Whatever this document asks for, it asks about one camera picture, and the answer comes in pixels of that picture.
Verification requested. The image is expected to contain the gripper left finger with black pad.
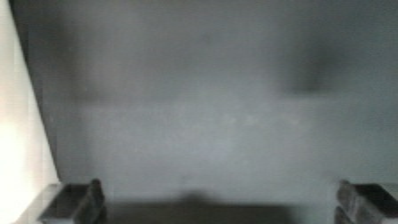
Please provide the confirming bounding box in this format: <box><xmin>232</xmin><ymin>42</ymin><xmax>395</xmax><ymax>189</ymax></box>
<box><xmin>38</xmin><ymin>179</ymin><xmax>106</xmax><ymax>224</ymax></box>

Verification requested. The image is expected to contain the white drawer cabinet frame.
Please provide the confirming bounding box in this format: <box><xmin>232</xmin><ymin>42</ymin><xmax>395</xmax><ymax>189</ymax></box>
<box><xmin>0</xmin><ymin>0</ymin><xmax>58</xmax><ymax>224</ymax></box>

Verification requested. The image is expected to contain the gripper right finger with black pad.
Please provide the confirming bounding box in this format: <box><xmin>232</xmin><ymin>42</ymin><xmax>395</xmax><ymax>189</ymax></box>
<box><xmin>333</xmin><ymin>181</ymin><xmax>398</xmax><ymax>224</ymax></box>

